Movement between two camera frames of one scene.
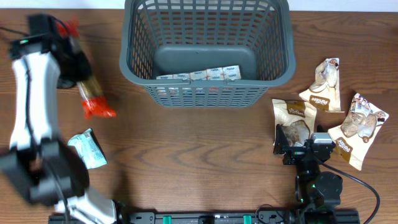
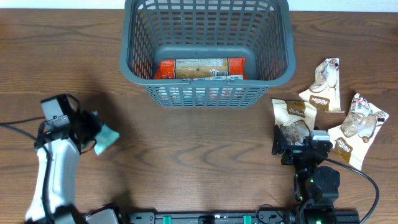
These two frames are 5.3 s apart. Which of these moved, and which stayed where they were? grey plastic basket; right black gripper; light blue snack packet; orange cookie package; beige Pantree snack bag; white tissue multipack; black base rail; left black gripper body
Moved: left black gripper body; light blue snack packet; white tissue multipack; orange cookie package
Stayed: black base rail; grey plastic basket; right black gripper; beige Pantree snack bag
